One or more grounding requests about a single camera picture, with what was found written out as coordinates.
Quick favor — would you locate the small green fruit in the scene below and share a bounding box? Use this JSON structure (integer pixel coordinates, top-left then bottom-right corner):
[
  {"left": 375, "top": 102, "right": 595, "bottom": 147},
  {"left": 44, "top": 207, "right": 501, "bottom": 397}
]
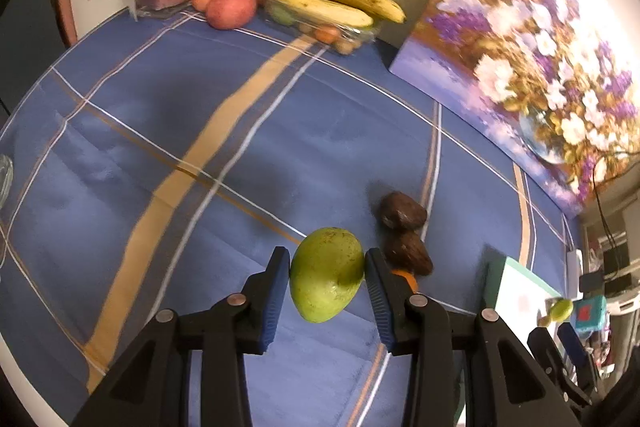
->
[{"left": 548, "top": 299, "right": 574, "bottom": 323}]

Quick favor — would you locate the small brown kiwi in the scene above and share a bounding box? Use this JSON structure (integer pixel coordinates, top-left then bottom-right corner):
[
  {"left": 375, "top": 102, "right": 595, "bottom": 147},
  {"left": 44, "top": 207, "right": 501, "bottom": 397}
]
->
[{"left": 538, "top": 315, "right": 551, "bottom": 327}]

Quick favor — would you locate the small orange tangerine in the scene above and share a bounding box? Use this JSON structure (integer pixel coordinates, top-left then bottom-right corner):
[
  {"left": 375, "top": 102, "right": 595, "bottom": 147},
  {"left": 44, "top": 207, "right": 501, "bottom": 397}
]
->
[{"left": 392, "top": 269, "right": 419, "bottom": 294}]

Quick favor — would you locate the white tray green rim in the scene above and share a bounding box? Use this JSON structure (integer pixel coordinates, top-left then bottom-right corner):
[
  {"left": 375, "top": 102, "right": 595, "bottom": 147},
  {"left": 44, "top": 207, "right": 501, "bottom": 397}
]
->
[{"left": 483, "top": 257, "right": 561, "bottom": 347}]

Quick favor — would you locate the teal toy box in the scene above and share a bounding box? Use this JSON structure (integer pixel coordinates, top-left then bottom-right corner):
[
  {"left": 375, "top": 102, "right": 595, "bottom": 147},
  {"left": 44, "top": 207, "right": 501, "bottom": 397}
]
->
[{"left": 574, "top": 295, "right": 606, "bottom": 334}]

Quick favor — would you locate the white power strip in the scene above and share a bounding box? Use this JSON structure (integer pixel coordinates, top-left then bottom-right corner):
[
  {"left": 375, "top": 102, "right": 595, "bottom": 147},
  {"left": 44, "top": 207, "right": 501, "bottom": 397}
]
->
[{"left": 565, "top": 248, "right": 582, "bottom": 300}]

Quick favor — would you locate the black power adapter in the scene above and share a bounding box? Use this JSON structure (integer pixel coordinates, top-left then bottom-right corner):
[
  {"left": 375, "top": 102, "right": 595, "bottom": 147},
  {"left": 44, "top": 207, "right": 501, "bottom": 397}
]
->
[{"left": 579, "top": 243, "right": 639, "bottom": 297}]

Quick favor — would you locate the blue plaid tablecloth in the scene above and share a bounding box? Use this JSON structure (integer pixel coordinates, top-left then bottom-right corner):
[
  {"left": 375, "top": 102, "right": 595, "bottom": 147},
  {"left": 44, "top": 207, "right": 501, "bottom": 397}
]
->
[{"left": 1, "top": 13, "right": 580, "bottom": 424}]

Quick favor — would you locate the clear plastic fruit container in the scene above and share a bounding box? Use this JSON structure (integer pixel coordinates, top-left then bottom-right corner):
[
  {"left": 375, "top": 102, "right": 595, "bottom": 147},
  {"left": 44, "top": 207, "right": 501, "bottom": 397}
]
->
[{"left": 262, "top": 0, "right": 381, "bottom": 55}]

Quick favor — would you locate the floral canvas painting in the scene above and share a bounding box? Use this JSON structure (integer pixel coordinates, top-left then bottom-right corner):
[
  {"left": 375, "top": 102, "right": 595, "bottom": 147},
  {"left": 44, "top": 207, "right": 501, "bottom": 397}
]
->
[{"left": 390, "top": 0, "right": 639, "bottom": 216}]

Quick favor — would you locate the black cable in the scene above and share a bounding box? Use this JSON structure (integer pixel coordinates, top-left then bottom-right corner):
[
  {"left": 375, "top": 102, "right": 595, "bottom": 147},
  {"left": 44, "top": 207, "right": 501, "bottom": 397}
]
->
[{"left": 591, "top": 148, "right": 640, "bottom": 253}]

